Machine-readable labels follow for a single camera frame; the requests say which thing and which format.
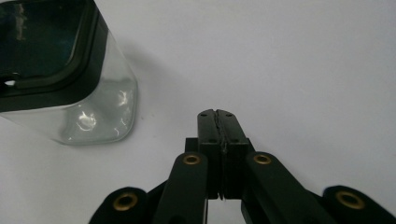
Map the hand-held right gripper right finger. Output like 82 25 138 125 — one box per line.
216 108 256 201

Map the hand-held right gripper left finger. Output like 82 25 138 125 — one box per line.
185 108 224 201

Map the clear jar with black lid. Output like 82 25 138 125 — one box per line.
0 0 139 147

